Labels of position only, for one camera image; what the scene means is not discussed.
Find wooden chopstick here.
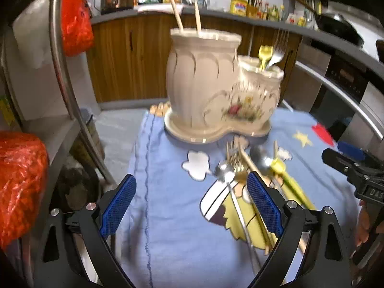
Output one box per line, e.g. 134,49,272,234
193,1,202,34
264,140,279,254
238,148,314,254
169,0,184,33

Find hanging red plastic bag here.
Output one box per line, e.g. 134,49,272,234
61,0,95,57

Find white counter cloth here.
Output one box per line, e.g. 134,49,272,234
137,4,185,14

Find stainless steel oven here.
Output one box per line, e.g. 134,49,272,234
280,42,384,168

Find cream floral ceramic utensil holder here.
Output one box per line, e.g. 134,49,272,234
166,28,284,132

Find person's right hand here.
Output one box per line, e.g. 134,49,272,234
355,199,374,246

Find blue cartoon printed cloth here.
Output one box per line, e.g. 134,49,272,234
120,102,369,288

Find gold metal fork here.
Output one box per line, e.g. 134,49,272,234
226,141,249,180

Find black wok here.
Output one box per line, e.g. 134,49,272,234
289,0,365,47

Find yellow green plastic utensil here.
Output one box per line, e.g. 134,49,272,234
268,157,317,212
258,45,273,72

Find silver flower-shaped spoon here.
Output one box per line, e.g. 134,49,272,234
214,162,261,272

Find large silver spoon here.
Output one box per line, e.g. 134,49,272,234
250,145,300,204

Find wooden knife block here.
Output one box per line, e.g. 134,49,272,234
246,0,262,17

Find wooden kitchen cabinets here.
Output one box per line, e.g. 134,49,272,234
87,13,302,111

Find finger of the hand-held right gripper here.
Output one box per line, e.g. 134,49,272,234
337,141,368,161
322,148,374,182

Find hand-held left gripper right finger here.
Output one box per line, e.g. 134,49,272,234
246,171,351,288

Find row of sauce bottles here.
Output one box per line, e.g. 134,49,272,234
260,2,285,21

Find yellow cooking oil bottle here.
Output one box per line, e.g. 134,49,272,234
230,0,249,14

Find silver fork textured handle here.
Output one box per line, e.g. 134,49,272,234
267,29,290,69

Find cream ceramic saucer tray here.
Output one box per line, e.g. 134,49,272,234
163,108,272,143

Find bulky red plastic bag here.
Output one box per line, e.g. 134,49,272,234
0,130,50,248

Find grey kitchen countertop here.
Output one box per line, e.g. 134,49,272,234
90,6,384,78

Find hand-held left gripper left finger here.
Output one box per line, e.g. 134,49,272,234
33,174,137,288

